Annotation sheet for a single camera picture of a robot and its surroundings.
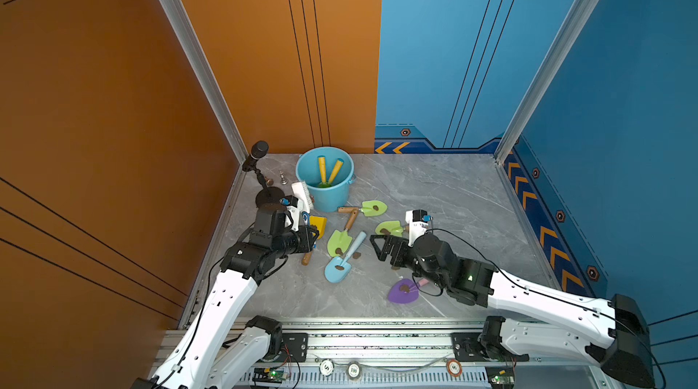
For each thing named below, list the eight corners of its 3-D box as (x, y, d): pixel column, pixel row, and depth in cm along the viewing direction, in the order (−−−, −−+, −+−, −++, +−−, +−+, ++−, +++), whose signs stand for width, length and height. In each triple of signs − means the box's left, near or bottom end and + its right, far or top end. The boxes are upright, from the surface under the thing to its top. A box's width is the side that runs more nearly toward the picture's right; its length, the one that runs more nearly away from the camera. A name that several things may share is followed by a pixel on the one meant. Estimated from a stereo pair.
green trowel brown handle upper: (338, 215, 103) (338, 212, 101) (339, 203, 106) (339, 200, 104) (387, 215, 103) (387, 212, 101) (386, 203, 106) (386, 200, 104)
